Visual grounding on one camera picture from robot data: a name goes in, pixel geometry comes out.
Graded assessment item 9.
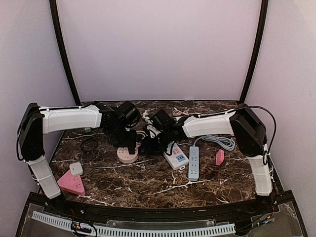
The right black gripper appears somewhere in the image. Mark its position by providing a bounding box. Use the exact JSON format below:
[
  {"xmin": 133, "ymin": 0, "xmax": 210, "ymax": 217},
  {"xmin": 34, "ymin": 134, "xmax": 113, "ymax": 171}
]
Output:
[{"xmin": 138, "ymin": 129, "xmax": 172, "ymax": 155}]

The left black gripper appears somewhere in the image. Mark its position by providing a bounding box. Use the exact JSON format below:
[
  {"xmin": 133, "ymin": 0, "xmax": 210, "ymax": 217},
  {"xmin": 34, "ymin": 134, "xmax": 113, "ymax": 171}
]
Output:
[{"xmin": 107, "ymin": 123, "xmax": 137, "ymax": 148}]

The white multicolour power strip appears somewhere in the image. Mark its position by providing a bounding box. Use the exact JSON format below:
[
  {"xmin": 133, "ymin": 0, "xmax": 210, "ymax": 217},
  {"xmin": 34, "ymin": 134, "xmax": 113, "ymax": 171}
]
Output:
[{"xmin": 144, "ymin": 116, "xmax": 190, "ymax": 171}]

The black thin cable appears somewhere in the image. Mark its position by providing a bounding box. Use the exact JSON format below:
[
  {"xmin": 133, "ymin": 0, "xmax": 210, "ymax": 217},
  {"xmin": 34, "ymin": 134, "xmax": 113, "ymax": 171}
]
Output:
[{"xmin": 80, "ymin": 133, "xmax": 99, "ymax": 155}]

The green plug adapter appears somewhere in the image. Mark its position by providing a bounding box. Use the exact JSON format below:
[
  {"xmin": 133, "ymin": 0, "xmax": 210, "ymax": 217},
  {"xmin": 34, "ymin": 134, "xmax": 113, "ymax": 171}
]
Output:
[{"xmin": 83, "ymin": 127, "xmax": 92, "ymax": 133}]

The white charger with pink cable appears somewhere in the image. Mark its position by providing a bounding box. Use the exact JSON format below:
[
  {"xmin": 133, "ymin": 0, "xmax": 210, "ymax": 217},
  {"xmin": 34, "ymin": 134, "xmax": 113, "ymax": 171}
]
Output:
[{"xmin": 172, "ymin": 108, "xmax": 189, "ymax": 117}]

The white square charger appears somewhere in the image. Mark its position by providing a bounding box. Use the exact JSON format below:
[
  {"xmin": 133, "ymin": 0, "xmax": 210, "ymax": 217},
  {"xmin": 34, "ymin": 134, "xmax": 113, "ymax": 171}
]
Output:
[{"xmin": 69, "ymin": 162, "xmax": 83, "ymax": 176}]

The pink square plug adapter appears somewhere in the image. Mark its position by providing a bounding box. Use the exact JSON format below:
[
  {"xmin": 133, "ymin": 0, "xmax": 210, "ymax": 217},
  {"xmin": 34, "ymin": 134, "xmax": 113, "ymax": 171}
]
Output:
[{"xmin": 215, "ymin": 150, "xmax": 225, "ymax": 166}]

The pink triangular power socket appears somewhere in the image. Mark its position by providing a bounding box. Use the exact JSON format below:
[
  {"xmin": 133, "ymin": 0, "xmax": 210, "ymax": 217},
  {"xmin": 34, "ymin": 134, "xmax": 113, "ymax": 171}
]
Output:
[{"xmin": 57, "ymin": 170, "xmax": 85, "ymax": 196}]

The pink round socket base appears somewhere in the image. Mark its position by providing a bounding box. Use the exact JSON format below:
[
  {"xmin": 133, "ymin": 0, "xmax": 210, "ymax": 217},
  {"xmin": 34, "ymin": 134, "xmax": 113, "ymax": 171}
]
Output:
[{"xmin": 117, "ymin": 148, "xmax": 138, "ymax": 164}]

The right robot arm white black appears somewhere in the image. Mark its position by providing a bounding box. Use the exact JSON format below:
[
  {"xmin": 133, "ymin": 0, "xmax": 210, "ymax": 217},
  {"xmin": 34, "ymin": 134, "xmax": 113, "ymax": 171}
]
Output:
[{"xmin": 141, "ymin": 104, "xmax": 273, "ymax": 214}]

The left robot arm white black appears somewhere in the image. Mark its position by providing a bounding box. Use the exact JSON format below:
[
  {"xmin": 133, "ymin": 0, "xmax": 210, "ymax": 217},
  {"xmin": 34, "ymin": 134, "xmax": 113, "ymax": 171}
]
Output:
[{"xmin": 16, "ymin": 101, "xmax": 140, "ymax": 215}]

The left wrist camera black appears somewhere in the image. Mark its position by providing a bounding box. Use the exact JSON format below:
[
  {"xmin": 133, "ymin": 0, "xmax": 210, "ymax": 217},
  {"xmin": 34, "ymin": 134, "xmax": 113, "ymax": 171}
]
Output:
[{"xmin": 117, "ymin": 101, "xmax": 141, "ymax": 128}]

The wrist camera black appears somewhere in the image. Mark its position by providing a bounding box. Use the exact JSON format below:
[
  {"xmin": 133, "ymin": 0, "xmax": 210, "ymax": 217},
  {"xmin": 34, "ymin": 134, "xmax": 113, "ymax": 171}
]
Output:
[
  {"xmin": 150, "ymin": 109, "xmax": 176, "ymax": 132},
  {"xmin": 117, "ymin": 101, "xmax": 141, "ymax": 128}
]

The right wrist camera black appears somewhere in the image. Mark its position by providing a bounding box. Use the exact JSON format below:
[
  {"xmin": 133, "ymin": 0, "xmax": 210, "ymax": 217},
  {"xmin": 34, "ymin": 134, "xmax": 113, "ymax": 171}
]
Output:
[{"xmin": 150, "ymin": 109, "xmax": 176, "ymax": 132}]

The grey-blue power strip cable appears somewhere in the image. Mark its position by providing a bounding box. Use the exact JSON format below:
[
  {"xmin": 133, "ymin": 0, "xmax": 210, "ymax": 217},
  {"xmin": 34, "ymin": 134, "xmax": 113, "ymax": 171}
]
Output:
[{"xmin": 192, "ymin": 135, "xmax": 236, "ymax": 152}]

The white slotted cable duct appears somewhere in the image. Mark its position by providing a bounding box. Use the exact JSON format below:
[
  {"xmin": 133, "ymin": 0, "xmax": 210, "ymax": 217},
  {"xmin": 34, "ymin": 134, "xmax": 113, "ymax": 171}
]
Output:
[{"xmin": 32, "ymin": 211, "xmax": 236, "ymax": 237}]

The black front rail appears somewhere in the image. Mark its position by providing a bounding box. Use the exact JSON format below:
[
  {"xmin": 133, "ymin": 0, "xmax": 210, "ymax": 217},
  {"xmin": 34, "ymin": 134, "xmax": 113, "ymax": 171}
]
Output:
[{"xmin": 16, "ymin": 191, "xmax": 307, "ymax": 237}]

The right black frame post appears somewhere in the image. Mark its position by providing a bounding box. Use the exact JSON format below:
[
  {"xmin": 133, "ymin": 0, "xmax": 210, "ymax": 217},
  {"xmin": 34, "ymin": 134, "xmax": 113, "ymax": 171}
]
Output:
[{"xmin": 238, "ymin": 0, "xmax": 269, "ymax": 104}]

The black frame post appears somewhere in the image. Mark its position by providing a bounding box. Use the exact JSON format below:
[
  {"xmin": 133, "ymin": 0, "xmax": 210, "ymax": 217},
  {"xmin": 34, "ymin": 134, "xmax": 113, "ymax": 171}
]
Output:
[
  {"xmin": 238, "ymin": 0, "xmax": 269, "ymax": 104},
  {"xmin": 49, "ymin": 0, "xmax": 81, "ymax": 105}
]

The left black frame post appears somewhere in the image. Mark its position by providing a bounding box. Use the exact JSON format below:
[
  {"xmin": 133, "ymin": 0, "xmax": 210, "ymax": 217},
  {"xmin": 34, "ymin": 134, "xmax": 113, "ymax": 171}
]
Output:
[{"xmin": 49, "ymin": 0, "xmax": 81, "ymax": 105}]

